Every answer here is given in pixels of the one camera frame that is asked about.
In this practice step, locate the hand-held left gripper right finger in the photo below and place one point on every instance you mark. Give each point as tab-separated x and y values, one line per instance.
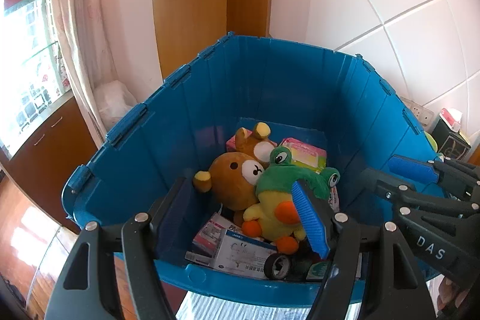
309	218

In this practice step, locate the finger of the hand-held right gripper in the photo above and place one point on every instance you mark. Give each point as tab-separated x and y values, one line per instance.
382	182
412	170

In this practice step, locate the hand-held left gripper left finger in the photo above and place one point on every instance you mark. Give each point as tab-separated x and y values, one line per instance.
176	200

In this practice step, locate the yellow duck plush green hood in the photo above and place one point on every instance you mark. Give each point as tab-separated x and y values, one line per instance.
273	200

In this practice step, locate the blue plastic storage container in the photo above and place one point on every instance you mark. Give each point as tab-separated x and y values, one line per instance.
262	80

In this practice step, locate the person's right hand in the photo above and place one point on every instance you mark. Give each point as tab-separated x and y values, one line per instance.
448	295

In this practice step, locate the lime green round plush toy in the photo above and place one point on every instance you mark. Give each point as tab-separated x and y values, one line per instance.
432	143

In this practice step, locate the black tissue box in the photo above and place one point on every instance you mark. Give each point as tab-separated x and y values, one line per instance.
450	145

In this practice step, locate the pink and white box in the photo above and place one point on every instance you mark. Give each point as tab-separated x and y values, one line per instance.
212	233

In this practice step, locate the small green and white box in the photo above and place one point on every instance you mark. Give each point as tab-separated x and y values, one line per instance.
317	271

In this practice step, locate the large brown bear plush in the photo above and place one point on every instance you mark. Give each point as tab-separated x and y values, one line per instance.
228	177

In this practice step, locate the yellow small box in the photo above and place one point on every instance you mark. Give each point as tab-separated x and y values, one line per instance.
465	138

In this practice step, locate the black tape roll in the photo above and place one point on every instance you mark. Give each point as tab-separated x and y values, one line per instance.
269	265

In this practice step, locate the pink and green tissue packet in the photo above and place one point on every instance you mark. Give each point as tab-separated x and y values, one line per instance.
309	155

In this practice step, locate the red and white tissue box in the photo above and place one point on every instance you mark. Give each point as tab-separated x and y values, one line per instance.
451	118

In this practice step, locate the white cardboard box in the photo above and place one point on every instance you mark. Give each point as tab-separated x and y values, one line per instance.
240	252

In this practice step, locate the small pink box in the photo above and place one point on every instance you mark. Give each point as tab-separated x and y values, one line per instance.
231	143

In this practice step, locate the small brown bear plush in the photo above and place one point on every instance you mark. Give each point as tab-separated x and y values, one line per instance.
258	147

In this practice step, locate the white plastic bag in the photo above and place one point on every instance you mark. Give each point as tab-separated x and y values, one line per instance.
112	102

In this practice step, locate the wooden cabinet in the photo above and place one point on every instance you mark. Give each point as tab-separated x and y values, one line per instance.
56	147

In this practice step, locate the pale pink curtain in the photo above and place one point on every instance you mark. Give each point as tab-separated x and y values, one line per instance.
93	24

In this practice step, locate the wooden wardrobe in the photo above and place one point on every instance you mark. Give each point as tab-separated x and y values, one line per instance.
195	5

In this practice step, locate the window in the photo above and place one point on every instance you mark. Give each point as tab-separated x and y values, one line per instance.
30	61

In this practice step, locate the white wall socket plate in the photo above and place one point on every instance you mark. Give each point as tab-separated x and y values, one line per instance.
423	114
407	103

